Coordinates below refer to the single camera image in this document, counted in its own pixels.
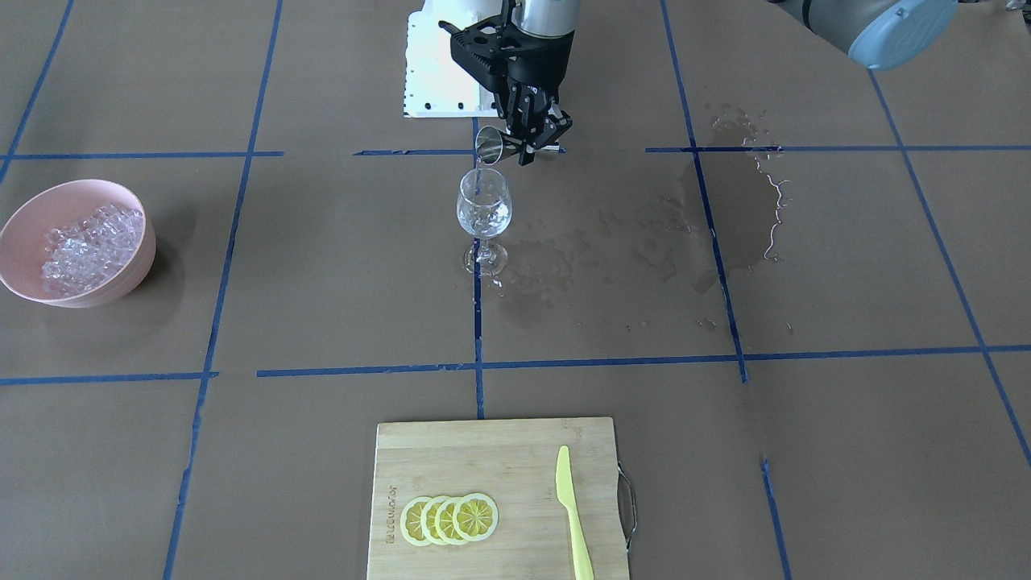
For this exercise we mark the brown paper table cover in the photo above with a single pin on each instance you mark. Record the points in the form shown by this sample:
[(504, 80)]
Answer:
[(799, 288)]

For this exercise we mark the white pedestal column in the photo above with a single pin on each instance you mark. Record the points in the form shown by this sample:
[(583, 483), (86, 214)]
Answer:
[(435, 86)]

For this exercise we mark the clear wine glass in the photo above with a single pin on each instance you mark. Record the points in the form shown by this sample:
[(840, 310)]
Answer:
[(483, 210)]

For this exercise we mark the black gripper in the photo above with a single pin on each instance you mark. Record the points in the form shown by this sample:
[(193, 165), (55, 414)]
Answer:
[(538, 71)]

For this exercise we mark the steel jigger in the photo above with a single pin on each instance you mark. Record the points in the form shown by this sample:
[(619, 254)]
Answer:
[(492, 145)]

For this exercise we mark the clear ice cubes pile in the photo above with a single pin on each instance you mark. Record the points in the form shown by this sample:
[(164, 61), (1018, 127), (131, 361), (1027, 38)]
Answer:
[(85, 254)]

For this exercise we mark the pink bowl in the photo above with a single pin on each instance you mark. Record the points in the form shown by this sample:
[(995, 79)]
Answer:
[(22, 243)]

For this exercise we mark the bamboo cutting board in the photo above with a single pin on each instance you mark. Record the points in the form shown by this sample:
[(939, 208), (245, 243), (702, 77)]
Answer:
[(513, 461)]

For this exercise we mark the yellow plastic knife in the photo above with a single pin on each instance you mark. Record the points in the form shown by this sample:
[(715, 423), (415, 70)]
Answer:
[(565, 494)]

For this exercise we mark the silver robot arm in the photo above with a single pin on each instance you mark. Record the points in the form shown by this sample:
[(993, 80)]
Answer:
[(878, 35)]

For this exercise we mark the lemon slice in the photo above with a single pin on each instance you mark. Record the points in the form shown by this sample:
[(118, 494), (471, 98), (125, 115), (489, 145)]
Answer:
[(475, 517), (428, 520), (445, 522), (412, 528)]

